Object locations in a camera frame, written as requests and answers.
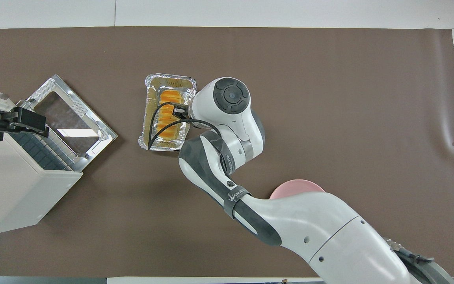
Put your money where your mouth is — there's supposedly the chrome glass oven door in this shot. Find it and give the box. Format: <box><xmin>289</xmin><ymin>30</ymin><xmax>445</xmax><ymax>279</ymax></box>
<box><xmin>26</xmin><ymin>74</ymin><xmax>118</xmax><ymax>172</ymax></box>

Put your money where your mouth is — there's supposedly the brown table mat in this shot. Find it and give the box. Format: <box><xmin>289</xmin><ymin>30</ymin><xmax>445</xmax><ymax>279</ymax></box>
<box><xmin>0</xmin><ymin>26</ymin><xmax>454</xmax><ymax>278</ymax></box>

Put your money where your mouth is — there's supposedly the oven wire rack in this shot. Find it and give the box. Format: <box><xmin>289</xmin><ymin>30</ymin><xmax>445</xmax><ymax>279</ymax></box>
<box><xmin>12</xmin><ymin>101</ymin><xmax>78</xmax><ymax>171</ymax></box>

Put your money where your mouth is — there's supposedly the orange striped bread roll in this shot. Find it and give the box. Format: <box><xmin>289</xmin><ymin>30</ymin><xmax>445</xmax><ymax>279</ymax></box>
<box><xmin>157</xmin><ymin>90</ymin><xmax>184</xmax><ymax>141</ymax></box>

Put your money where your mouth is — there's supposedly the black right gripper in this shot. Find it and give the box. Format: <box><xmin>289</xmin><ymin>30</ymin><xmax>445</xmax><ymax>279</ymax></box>
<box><xmin>173</xmin><ymin>103</ymin><xmax>190</xmax><ymax>121</ymax></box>

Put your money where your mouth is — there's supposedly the white toaster oven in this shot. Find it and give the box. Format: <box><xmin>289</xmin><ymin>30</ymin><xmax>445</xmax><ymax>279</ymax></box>
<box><xmin>0</xmin><ymin>87</ymin><xmax>84</xmax><ymax>236</ymax></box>

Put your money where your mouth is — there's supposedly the aluminium foil tray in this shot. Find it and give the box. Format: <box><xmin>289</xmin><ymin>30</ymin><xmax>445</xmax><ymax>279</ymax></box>
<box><xmin>138</xmin><ymin>73</ymin><xmax>197</xmax><ymax>152</ymax></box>

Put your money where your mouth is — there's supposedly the pink round plate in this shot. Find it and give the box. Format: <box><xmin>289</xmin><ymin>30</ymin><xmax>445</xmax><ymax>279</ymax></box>
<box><xmin>270</xmin><ymin>179</ymin><xmax>326</xmax><ymax>200</ymax></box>

